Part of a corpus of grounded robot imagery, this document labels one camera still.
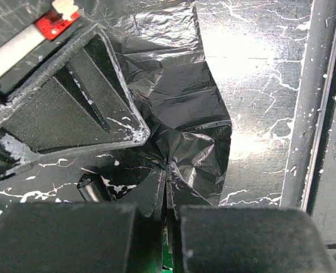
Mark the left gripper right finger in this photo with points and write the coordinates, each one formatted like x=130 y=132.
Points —
x=208 y=238

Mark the black trash bag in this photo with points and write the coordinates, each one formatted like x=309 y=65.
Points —
x=159 y=49

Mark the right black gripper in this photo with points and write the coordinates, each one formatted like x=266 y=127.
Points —
x=76 y=101

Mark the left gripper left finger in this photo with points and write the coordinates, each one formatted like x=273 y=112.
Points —
x=115 y=236

